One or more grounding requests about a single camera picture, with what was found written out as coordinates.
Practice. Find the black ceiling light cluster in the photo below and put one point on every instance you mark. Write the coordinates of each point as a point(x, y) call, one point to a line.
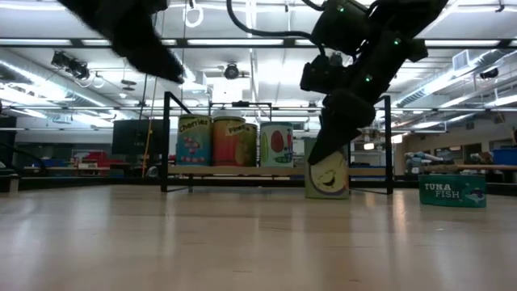
point(72, 64)

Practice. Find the black aluminium table frame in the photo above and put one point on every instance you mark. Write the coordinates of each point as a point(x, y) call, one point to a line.
point(81, 183)

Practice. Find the orange pineapple label can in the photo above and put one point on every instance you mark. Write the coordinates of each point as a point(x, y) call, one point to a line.
point(224, 141)

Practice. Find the flat green tuna can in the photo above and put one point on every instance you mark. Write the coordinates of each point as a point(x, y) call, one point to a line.
point(452, 191)

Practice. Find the pale green eggplant can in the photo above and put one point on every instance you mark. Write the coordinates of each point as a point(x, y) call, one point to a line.
point(327, 182)

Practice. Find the white vegetables label can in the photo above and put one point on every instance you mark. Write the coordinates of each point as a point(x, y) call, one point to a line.
point(276, 145)

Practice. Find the grey ceiling air vent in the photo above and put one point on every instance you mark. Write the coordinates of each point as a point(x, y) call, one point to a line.
point(461, 60)

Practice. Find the black monitor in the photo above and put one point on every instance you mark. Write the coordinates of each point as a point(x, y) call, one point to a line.
point(135, 137)

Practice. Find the teal pink cherries can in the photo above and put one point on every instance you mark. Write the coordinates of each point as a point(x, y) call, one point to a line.
point(194, 141)

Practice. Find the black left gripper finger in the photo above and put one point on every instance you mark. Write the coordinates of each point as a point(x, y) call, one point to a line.
point(155, 60)

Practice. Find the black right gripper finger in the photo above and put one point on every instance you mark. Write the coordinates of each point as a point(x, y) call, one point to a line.
point(329, 149)

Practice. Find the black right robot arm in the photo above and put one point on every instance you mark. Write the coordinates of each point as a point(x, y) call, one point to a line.
point(396, 36)

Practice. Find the blue storage bin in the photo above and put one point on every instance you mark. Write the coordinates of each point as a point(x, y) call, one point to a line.
point(505, 156)

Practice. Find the wooden shelf with black frame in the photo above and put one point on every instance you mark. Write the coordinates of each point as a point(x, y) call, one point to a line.
point(282, 171)

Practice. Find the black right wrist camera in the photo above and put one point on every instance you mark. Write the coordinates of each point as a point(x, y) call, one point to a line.
point(321, 74)

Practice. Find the black overhead camera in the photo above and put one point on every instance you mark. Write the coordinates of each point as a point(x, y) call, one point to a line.
point(231, 71)

